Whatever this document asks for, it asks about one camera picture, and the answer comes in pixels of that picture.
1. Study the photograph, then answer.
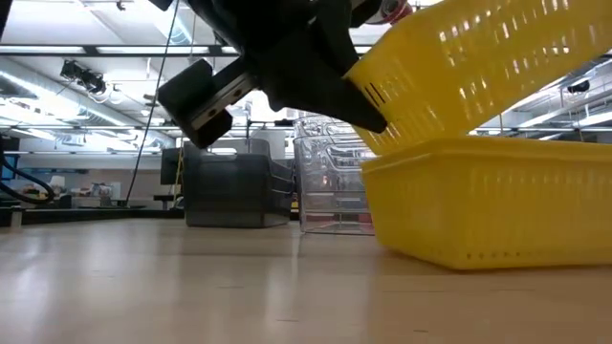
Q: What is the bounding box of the black ceiling mounted camera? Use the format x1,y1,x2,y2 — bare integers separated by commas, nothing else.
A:
59,59,107,96

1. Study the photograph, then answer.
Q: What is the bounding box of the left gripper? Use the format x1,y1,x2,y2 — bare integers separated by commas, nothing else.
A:
157,0,388,149

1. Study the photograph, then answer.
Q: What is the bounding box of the clear plastic basket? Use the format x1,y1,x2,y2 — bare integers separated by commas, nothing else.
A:
293,135,378,236
293,114,372,161

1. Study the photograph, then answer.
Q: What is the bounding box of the grey translucent plastic basket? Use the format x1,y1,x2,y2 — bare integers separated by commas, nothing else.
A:
183,137,296,166
184,152,296,229

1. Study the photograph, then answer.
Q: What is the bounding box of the black hanging cable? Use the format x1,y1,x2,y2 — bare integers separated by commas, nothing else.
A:
124,0,182,207

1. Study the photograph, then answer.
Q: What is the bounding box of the black table edge rail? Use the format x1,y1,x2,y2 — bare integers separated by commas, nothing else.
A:
0,205,186,226

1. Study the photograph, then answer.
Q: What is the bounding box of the black frame crossbar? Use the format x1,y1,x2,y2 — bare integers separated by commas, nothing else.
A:
0,43,374,58

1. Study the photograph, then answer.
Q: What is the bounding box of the small dark monitor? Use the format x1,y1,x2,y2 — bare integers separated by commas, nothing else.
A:
160,147,186,186

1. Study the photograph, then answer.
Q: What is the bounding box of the thick black cable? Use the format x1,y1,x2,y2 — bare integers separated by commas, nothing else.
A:
0,138,56,206

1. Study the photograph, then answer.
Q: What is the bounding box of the yellow slotted plastic basket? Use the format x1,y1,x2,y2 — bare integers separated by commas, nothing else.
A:
361,136,612,271
342,0,612,157

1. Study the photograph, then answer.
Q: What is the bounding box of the red white round cap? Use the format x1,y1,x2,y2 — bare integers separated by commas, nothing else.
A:
365,0,413,26

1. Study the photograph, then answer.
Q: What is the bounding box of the black frame post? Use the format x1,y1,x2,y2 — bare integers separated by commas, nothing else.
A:
0,0,13,40

